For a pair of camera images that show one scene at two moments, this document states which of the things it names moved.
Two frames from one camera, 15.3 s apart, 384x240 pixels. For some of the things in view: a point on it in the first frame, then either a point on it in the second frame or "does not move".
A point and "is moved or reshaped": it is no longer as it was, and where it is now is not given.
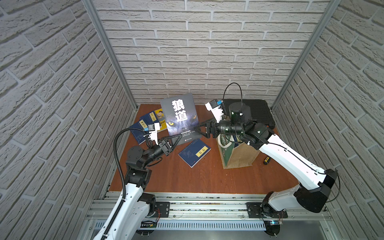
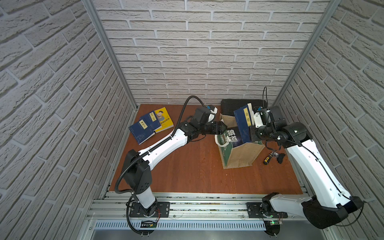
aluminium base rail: (220, 210) does not move
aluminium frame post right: (332, 7) does not move
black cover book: (180, 118) → (233, 136)
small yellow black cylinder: (267, 160) does not move
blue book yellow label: (194, 152) is moved or reshaped
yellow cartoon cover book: (160, 116) does not move
